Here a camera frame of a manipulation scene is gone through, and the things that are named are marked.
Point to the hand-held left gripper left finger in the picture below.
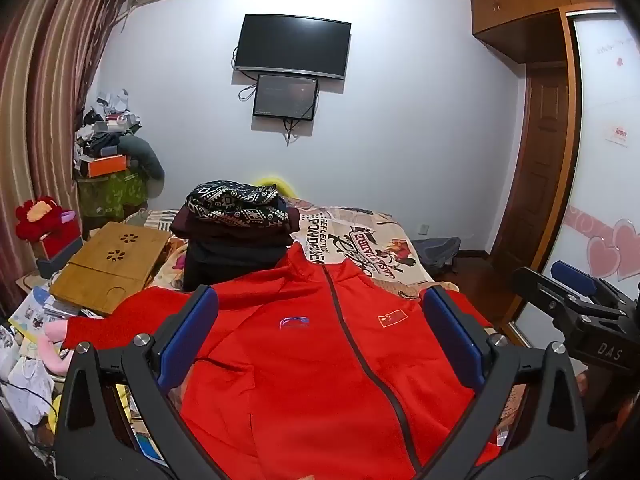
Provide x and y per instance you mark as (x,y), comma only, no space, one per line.
(192,332)

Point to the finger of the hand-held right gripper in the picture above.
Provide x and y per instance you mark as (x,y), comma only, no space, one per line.
(575,274)
(540,292)

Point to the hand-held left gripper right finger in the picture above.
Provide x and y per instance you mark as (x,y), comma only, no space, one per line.
(452,332)

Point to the red zip jacket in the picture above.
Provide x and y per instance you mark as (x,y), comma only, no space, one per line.
(300,360)

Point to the pile of dark folded clothes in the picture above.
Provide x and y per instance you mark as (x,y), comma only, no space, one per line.
(200,227)

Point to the grey blue bag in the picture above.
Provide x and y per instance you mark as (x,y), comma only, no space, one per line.
(435,255)

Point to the wooden wardrobe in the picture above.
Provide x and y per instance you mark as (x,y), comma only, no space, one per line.
(605,185)

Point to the wooden lap desk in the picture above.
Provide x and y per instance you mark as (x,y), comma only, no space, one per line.
(110,270)

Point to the brown wooden door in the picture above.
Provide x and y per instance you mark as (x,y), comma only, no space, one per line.
(542,160)

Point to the black white patterned folded garment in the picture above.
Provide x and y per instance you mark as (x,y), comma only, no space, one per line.
(235,205)

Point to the pink plush toy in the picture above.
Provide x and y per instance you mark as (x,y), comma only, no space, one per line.
(52,335)

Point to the red white sticker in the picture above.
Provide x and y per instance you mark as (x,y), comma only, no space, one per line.
(619,135)

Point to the grey blue box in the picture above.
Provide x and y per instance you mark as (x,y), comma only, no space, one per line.
(57,260)

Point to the red box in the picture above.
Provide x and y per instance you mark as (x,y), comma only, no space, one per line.
(62,242)

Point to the green patterned bag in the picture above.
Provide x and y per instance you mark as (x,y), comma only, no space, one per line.
(112,192)

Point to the yellow plush item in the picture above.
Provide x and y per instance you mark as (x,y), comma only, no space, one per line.
(275,185)

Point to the pile of papers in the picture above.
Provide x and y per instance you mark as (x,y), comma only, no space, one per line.
(22,355)

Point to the grey plush pillow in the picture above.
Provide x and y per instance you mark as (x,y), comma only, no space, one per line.
(147,157)

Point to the orange box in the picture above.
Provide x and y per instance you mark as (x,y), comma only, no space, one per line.
(106,165)

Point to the red flower plush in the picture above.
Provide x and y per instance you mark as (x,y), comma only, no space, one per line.
(37,215)

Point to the pile of clutter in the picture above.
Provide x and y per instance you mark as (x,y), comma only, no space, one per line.
(102,125)

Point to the wooden overhead cabinet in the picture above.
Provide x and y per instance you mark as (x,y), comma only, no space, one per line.
(525,15)

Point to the striped brown curtain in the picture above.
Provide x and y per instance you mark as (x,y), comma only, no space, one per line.
(45,85)

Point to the small wall-mounted monitor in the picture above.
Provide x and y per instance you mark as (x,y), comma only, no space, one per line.
(285,96)

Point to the wall-mounted black television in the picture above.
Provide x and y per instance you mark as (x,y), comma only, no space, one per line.
(292,45)

